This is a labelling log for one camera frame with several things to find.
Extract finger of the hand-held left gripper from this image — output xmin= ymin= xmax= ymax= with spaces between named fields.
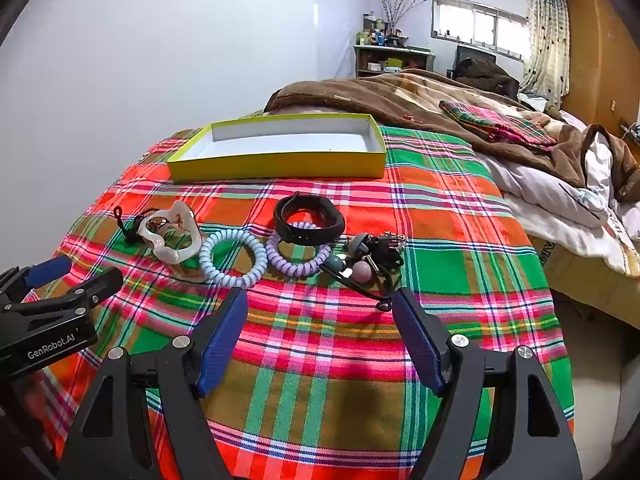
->
xmin=0 ymin=256 xmax=72 ymax=306
xmin=20 ymin=266 xmax=124 ymax=318

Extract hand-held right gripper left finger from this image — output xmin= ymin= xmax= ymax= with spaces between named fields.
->
xmin=56 ymin=287 xmax=249 ymax=480

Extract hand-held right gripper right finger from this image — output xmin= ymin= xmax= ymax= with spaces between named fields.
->
xmin=391 ymin=287 xmax=584 ymax=480

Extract light blue spiral hair tie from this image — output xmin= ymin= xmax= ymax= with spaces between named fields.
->
xmin=199 ymin=232 xmax=268 ymax=289

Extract black hair tie pink bead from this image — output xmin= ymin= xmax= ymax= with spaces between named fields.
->
xmin=320 ymin=257 xmax=406 ymax=313

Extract white hair claw clip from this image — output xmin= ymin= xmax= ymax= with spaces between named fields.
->
xmin=137 ymin=201 xmax=203 ymax=265

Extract purple spiral hair tie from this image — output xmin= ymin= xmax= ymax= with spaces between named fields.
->
xmin=266 ymin=221 xmax=333 ymax=277

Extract gold chain bracelet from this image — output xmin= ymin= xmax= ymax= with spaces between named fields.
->
xmin=370 ymin=231 xmax=408 ymax=253

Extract black wristband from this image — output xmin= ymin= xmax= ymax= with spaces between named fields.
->
xmin=273 ymin=192 xmax=346 ymax=246

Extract yellow-green cardboard box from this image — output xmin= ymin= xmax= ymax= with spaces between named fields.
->
xmin=166 ymin=113 xmax=387 ymax=183

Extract plaid bed sheet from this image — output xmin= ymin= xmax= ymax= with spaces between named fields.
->
xmin=42 ymin=125 xmax=576 ymax=480

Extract brown cardboard box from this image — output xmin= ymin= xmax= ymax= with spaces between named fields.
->
xmin=530 ymin=237 xmax=640 ymax=331

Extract white quilt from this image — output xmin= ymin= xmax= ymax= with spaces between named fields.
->
xmin=480 ymin=130 xmax=640 ymax=278

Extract folded plaid cloth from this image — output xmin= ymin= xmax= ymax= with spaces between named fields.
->
xmin=439 ymin=100 xmax=558 ymax=150

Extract brown blanket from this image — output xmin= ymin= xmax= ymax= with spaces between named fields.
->
xmin=263 ymin=69 xmax=640 ymax=201

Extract brown jacket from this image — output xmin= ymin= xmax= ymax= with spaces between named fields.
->
xmin=457 ymin=57 xmax=521 ymax=98

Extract wooden shelf unit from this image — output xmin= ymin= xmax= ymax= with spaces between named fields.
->
xmin=353 ymin=44 xmax=436 ymax=78

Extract black monitor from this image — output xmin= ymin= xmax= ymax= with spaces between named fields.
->
xmin=454 ymin=45 xmax=498 ymax=78

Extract group of bottles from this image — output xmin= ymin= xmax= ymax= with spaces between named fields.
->
xmin=356 ymin=12 xmax=408 ymax=47

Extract window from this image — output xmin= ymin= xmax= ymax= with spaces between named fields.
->
xmin=431 ymin=0 xmax=531 ymax=63

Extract patterned curtain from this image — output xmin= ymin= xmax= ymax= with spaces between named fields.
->
xmin=520 ymin=0 xmax=571 ymax=106

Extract vase of dried branches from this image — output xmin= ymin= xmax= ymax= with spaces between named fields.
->
xmin=377 ymin=0 xmax=426 ymax=36

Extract wooden wardrobe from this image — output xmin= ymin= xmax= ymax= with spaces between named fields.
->
xmin=560 ymin=0 xmax=640 ymax=131

